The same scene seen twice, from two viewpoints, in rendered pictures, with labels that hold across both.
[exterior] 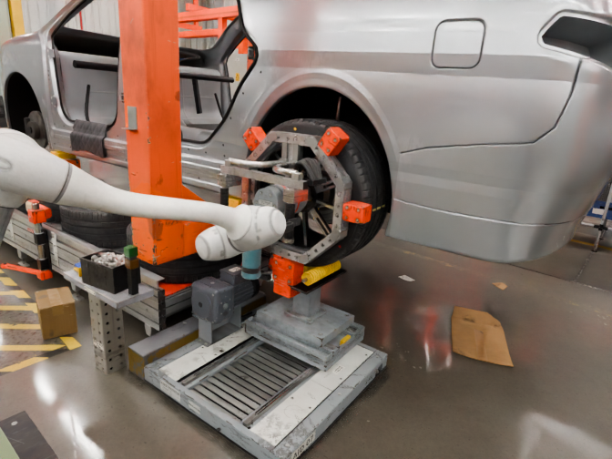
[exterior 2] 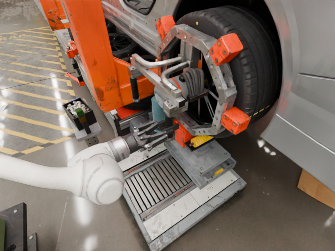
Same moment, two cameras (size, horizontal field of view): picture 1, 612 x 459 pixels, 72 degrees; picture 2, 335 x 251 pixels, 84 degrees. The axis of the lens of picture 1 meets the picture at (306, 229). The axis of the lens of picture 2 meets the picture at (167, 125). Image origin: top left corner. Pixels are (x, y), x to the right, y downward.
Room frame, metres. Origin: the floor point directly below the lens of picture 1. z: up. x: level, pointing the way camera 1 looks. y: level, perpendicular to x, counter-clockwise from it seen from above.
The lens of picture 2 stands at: (0.94, -0.14, 1.41)
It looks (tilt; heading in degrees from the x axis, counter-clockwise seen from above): 46 degrees down; 22
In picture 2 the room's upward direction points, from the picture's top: straight up
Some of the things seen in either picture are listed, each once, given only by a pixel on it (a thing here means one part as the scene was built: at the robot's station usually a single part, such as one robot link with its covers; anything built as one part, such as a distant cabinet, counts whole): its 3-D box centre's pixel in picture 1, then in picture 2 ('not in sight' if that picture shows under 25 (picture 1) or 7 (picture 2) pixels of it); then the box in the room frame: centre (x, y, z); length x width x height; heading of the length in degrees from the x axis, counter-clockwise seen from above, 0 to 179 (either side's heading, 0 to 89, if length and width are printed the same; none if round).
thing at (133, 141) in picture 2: not in sight; (136, 140); (1.34, 0.15, 0.83); 0.09 x 0.08 x 0.07; 145
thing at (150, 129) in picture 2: not in sight; (148, 130); (1.41, 0.13, 0.83); 0.11 x 0.01 x 0.04; 158
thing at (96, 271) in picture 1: (110, 269); (79, 112); (1.63, 0.82, 0.51); 0.20 x 0.14 x 0.13; 64
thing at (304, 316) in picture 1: (307, 295); (200, 138); (1.90, -0.03, 0.32); 0.40 x 0.30 x 0.28; 55
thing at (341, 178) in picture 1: (291, 198); (188, 86); (1.76, 0.07, 0.85); 0.54 x 0.07 x 0.54; 55
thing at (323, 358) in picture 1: (304, 329); (198, 153); (1.90, -0.03, 0.13); 0.50 x 0.36 x 0.10; 55
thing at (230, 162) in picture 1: (257, 154); (157, 51); (1.72, 0.22, 1.03); 0.19 x 0.18 x 0.11; 145
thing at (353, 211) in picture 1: (356, 212); (234, 120); (1.59, -0.19, 0.85); 0.09 x 0.08 x 0.07; 55
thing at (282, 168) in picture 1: (295, 160); (183, 68); (1.60, 0.06, 1.03); 0.19 x 0.18 x 0.11; 145
